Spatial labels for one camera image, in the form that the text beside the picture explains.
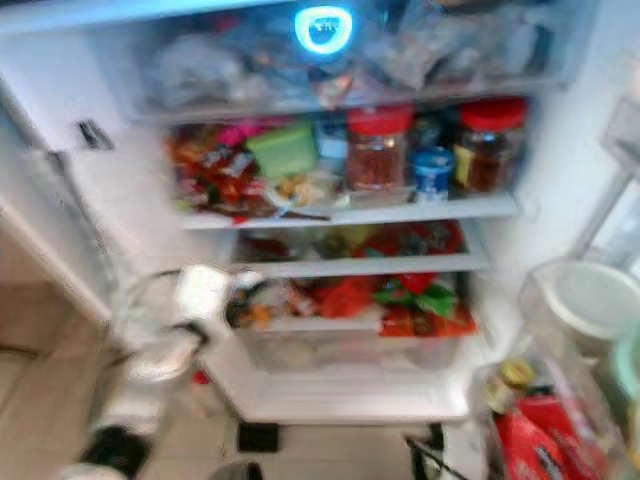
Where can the red produce bag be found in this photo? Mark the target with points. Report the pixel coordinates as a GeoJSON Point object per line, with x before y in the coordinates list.
{"type": "Point", "coordinates": [345, 297]}

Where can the red orange snack packs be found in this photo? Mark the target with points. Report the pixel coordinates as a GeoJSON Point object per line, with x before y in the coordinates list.
{"type": "Point", "coordinates": [210, 170]}

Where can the white fridge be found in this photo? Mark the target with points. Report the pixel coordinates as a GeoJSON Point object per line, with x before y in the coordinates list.
{"type": "Point", "coordinates": [130, 200]}

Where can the jar with yellow lid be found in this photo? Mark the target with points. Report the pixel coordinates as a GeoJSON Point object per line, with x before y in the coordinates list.
{"type": "Point", "coordinates": [512, 375]}

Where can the pink packet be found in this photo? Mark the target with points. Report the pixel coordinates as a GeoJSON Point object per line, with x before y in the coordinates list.
{"type": "Point", "coordinates": [240, 132]}

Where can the glass jar red lid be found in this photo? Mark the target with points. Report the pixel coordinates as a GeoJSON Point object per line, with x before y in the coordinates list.
{"type": "Point", "coordinates": [490, 155]}
{"type": "Point", "coordinates": [378, 155]}

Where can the orange red flat pack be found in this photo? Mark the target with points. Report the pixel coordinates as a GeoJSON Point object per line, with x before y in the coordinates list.
{"type": "Point", "coordinates": [445, 322]}

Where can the white round container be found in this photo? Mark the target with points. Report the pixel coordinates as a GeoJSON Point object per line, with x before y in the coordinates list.
{"type": "Point", "coordinates": [590, 295]}

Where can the green food container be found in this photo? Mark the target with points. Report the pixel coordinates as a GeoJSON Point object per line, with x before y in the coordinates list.
{"type": "Point", "coordinates": [282, 150]}

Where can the teal round container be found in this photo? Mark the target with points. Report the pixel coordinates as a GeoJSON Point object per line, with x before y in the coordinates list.
{"type": "Point", "coordinates": [628, 365]}

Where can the white fridge shelf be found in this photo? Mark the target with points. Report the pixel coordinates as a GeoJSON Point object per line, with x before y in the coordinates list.
{"type": "Point", "coordinates": [360, 266]}
{"type": "Point", "coordinates": [440, 208]}

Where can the clear crisper drawer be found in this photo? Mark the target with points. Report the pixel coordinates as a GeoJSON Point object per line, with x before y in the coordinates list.
{"type": "Point", "coordinates": [350, 350]}

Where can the white dish with food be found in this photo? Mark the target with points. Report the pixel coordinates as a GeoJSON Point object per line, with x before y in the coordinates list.
{"type": "Point", "coordinates": [300, 190]}

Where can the grey fridge latch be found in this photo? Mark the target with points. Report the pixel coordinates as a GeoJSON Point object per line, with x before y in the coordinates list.
{"type": "Point", "coordinates": [95, 135]}

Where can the clear freezer drawer with bags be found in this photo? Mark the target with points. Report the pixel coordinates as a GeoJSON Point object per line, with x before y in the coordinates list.
{"type": "Point", "coordinates": [430, 55]}

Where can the blue white can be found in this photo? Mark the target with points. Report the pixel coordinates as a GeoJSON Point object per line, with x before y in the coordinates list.
{"type": "Point", "coordinates": [432, 175]}

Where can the white fridge door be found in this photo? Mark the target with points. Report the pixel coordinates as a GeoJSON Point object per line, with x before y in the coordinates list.
{"type": "Point", "coordinates": [620, 230]}

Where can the red food packs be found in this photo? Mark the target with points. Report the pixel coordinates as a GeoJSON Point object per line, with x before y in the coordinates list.
{"type": "Point", "coordinates": [420, 240]}

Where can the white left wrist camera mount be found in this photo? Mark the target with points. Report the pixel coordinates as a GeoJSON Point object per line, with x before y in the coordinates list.
{"type": "Point", "coordinates": [200, 295]}

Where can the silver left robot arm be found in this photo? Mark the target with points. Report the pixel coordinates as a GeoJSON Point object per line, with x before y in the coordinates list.
{"type": "Point", "coordinates": [140, 390]}

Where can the green produce bag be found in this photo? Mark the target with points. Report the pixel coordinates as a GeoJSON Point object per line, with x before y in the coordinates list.
{"type": "Point", "coordinates": [435, 298]}

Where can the red pouch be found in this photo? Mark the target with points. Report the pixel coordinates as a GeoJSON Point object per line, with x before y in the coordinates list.
{"type": "Point", "coordinates": [540, 450]}

